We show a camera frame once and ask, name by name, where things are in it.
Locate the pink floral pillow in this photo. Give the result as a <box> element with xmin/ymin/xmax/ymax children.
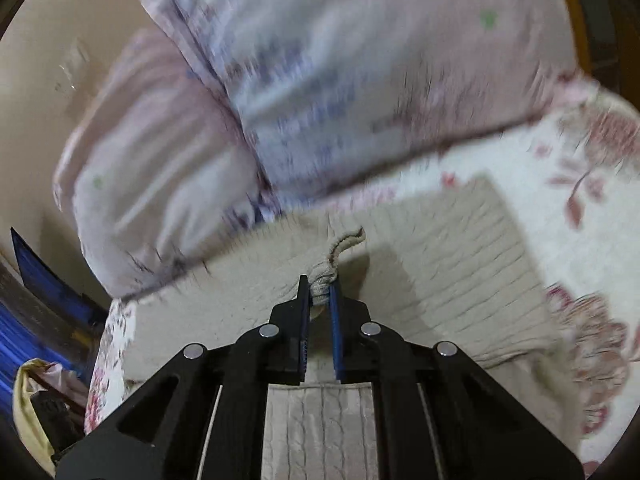
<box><xmin>52</xmin><ymin>0</ymin><xmax>593</xmax><ymax>301</ymax></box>

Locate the yellow bag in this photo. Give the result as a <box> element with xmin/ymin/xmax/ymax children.
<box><xmin>12</xmin><ymin>357</ymin><xmax>88</xmax><ymax>478</ymax></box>

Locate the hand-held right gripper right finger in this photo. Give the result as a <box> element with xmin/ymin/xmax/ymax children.
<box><xmin>329</xmin><ymin>278</ymin><xmax>585</xmax><ymax>480</ymax></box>

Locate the white floral bed sheet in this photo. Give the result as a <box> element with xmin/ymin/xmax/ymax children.
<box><xmin>82</xmin><ymin>77</ymin><xmax>640</xmax><ymax>476</ymax></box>

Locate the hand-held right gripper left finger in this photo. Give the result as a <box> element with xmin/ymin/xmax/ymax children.
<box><xmin>55</xmin><ymin>274</ymin><xmax>312</xmax><ymax>480</ymax></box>

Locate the beige knitted sweater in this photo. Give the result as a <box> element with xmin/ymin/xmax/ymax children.
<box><xmin>122</xmin><ymin>174</ymin><xmax>571</xmax><ymax>480</ymax></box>

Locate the wooden headboard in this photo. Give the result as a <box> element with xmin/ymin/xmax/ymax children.
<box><xmin>552</xmin><ymin>0</ymin><xmax>623</xmax><ymax>81</ymax></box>

